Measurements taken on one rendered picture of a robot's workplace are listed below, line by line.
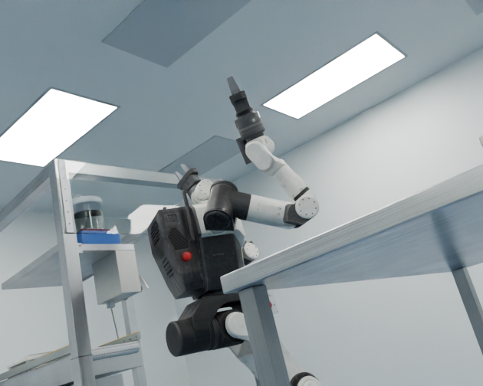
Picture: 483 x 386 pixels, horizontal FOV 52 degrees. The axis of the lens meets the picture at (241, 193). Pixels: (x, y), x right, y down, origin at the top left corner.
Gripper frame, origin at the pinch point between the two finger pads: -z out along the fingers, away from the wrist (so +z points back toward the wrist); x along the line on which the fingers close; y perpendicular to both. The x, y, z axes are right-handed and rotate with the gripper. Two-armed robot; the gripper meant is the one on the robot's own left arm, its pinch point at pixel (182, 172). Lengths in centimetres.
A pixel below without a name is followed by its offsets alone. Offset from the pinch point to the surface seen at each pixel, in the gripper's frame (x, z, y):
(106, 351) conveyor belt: -61, 46, 35
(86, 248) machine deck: -43, 6, 33
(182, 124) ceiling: -70, -145, -174
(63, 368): -79, 40, 43
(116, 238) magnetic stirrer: -41.9, 2.2, 14.2
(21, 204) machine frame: -61, -39, 36
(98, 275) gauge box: -60, 9, 18
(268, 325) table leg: 51, 98, 97
